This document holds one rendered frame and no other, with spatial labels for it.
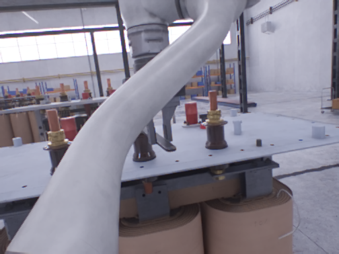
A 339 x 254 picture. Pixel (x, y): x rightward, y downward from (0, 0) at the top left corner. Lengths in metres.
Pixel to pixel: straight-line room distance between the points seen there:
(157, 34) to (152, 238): 0.71
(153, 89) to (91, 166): 0.12
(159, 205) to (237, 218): 0.32
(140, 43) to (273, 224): 0.89
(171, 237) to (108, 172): 0.72
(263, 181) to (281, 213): 0.15
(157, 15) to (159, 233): 0.73
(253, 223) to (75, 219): 0.88
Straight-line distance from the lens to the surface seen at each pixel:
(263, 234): 1.09
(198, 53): 0.32
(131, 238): 0.92
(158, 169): 0.69
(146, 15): 0.48
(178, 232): 0.93
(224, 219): 1.02
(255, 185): 1.01
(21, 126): 6.73
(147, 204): 0.89
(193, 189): 1.02
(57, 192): 0.24
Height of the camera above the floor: 1.61
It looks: 11 degrees down
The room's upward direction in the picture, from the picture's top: 6 degrees counter-clockwise
